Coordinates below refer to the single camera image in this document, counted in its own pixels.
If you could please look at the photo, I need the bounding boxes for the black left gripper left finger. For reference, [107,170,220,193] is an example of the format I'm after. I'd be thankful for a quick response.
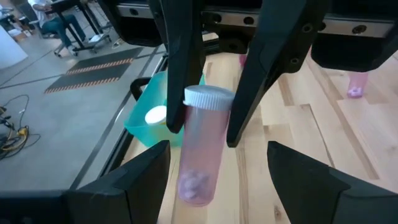
[67,140,171,224]

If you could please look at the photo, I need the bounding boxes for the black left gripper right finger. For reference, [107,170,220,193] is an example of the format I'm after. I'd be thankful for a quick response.
[267,141,398,224]

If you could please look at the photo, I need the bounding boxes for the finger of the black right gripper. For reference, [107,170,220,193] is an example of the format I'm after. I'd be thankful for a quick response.
[226,0,330,148]
[148,0,206,134]

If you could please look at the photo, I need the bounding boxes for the pink pill bottle white cap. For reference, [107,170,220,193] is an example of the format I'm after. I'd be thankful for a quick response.
[177,85,236,208]
[346,70,369,100]

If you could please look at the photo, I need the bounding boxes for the orange pill bottle white cap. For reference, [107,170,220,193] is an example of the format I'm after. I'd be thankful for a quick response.
[144,105,169,126]

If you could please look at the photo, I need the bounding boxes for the translucent teal plastic bin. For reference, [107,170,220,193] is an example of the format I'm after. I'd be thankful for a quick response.
[123,70,206,148]

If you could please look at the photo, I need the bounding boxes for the black mat with hazard stripes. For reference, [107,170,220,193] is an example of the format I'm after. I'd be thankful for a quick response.
[44,46,144,95]

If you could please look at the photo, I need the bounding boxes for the black desk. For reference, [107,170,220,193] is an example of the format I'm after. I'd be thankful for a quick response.
[49,0,113,57]

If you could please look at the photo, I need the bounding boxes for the person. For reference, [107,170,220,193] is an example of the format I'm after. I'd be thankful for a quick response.
[27,0,91,48]

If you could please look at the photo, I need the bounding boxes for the white rounded object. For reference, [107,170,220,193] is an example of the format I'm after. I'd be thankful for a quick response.
[0,24,29,70]

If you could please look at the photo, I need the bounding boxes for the black aluminium table frame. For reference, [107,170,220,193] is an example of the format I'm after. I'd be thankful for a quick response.
[98,54,170,178]

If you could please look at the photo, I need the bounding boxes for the tangled black yellow cables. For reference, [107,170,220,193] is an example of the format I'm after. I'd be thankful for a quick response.
[0,93,42,162]

